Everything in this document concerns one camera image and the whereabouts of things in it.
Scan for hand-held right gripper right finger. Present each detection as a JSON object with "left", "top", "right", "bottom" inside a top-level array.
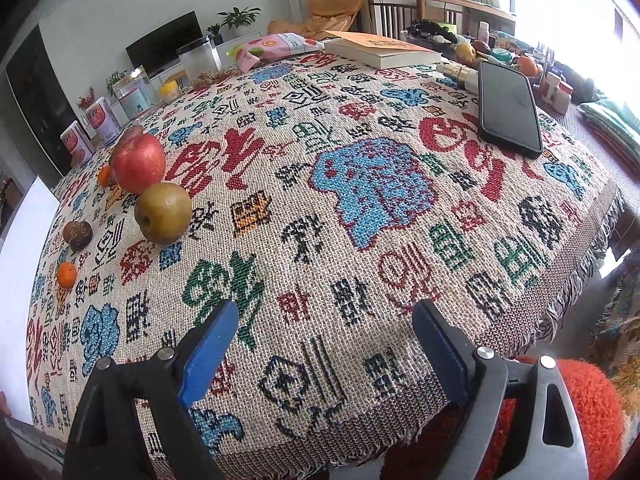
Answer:
[{"left": 412, "top": 299, "right": 591, "bottom": 480}]

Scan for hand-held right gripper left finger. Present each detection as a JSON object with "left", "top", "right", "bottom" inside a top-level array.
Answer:
[{"left": 61, "top": 299, "right": 240, "bottom": 480}]

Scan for brown pear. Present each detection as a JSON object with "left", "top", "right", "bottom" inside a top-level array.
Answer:
[{"left": 134, "top": 182, "right": 193, "bottom": 245}]

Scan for red apple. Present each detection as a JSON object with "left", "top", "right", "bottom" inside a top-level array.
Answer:
[{"left": 109, "top": 132, "right": 167, "bottom": 195}]

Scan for printed woven tablecloth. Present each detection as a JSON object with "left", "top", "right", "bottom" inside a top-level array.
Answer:
[{"left": 25, "top": 52, "right": 626, "bottom": 480}]

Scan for patterned floor rug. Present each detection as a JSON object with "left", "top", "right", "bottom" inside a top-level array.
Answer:
[{"left": 590, "top": 260, "right": 640, "bottom": 411}]

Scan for white board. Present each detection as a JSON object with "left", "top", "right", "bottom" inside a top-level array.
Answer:
[{"left": 0, "top": 175, "right": 61, "bottom": 418}]

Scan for black smartphone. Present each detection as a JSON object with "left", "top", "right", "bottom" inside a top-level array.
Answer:
[{"left": 476, "top": 60, "right": 545, "bottom": 160}]

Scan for pink labelled can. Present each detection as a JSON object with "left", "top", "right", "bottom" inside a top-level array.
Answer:
[
  {"left": 60, "top": 121, "right": 93, "bottom": 161},
  {"left": 84, "top": 97, "right": 122, "bottom": 145}
]

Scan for glass jar with gold lid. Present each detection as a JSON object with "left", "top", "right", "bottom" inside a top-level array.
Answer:
[{"left": 112, "top": 66, "right": 153, "bottom": 123}]

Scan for white gold cosmetic bottle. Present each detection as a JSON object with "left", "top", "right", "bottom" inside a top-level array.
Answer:
[{"left": 436, "top": 62, "right": 481, "bottom": 93}]

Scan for pile of dried brown scraps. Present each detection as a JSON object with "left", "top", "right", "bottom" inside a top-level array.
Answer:
[{"left": 192, "top": 71, "right": 231, "bottom": 88}]

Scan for white medicine box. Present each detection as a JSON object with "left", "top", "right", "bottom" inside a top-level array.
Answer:
[{"left": 544, "top": 72, "right": 573, "bottom": 115}]

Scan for folded green striped cloth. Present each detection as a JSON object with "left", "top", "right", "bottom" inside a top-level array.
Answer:
[{"left": 580, "top": 100, "right": 640, "bottom": 161}]

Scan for clear plastic black lid jar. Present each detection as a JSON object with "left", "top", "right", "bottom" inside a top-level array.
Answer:
[{"left": 176, "top": 36, "right": 222, "bottom": 86}]

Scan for orange cover book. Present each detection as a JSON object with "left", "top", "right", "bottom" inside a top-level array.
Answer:
[{"left": 324, "top": 30, "right": 451, "bottom": 70}]

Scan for dark cabinet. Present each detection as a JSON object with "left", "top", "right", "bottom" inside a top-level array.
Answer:
[{"left": 5, "top": 25, "right": 78, "bottom": 176}]

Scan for pink snack packet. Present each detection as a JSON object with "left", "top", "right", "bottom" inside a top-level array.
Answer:
[{"left": 227, "top": 32, "right": 326, "bottom": 72}]

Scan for black television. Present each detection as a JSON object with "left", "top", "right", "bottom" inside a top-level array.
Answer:
[{"left": 125, "top": 10, "right": 203, "bottom": 71}]

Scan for large green potted plant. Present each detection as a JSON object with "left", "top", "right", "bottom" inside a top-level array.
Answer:
[{"left": 217, "top": 6, "right": 262, "bottom": 36}]

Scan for wooden slatted chair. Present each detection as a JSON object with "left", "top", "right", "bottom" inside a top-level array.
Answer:
[{"left": 366, "top": 0, "right": 516, "bottom": 43}]

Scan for orange brown beanbag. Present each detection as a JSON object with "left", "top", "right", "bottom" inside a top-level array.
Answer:
[{"left": 267, "top": 0, "right": 365, "bottom": 36}]

